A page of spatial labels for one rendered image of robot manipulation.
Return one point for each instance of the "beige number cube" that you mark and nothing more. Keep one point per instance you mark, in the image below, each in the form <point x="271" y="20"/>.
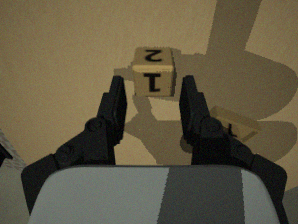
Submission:
<point x="231" y="129"/>
<point x="153" y="71"/>

